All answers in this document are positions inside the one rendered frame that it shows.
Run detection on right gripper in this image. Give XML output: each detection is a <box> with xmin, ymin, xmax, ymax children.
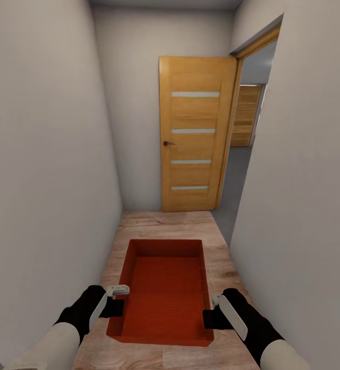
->
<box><xmin>203</xmin><ymin>307</ymin><xmax>234</xmax><ymax>330</ymax></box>

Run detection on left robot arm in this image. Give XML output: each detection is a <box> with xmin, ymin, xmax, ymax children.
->
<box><xmin>5</xmin><ymin>285</ymin><xmax>130</xmax><ymax>370</ymax></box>

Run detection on storage box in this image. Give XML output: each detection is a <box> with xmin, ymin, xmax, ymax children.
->
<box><xmin>106</xmin><ymin>239</ymin><xmax>214</xmax><ymax>347</ymax></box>

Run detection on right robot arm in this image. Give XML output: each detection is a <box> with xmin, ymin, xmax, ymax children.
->
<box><xmin>203</xmin><ymin>288</ymin><xmax>316</xmax><ymax>370</ymax></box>

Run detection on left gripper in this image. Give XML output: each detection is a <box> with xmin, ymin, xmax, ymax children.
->
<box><xmin>100</xmin><ymin>298</ymin><xmax>124</xmax><ymax>318</ymax></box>

